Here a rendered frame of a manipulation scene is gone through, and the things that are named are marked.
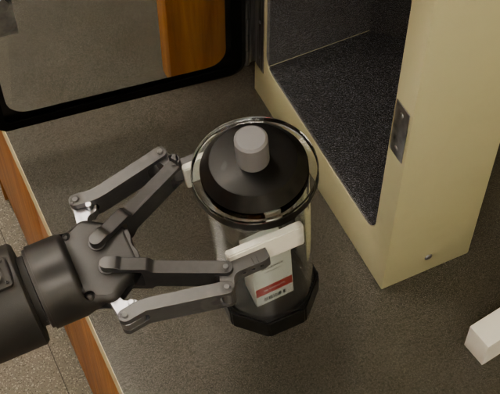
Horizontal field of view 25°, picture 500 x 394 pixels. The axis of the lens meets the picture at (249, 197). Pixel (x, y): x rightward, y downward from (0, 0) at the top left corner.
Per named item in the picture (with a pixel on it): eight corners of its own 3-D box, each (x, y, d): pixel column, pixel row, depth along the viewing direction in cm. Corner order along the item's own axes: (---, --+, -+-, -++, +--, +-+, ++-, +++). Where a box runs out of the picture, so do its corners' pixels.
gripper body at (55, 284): (39, 311, 91) (146, 266, 92) (8, 229, 95) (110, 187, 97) (59, 350, 97) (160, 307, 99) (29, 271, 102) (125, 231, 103)
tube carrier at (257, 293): (293, 223, 117) (285, 98, 99) (339, 307, 112) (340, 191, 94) (196, 263, 116) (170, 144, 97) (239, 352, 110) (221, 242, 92)
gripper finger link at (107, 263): (99, 252, 96) (97, 267, 95) (232, 256, 94) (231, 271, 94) (108, 274, 99) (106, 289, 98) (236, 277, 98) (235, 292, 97)
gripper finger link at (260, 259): (210, 269, 95) (223, 298, 94) (264, 246, 96) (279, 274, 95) (211, 277, 97) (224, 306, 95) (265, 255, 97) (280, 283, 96)
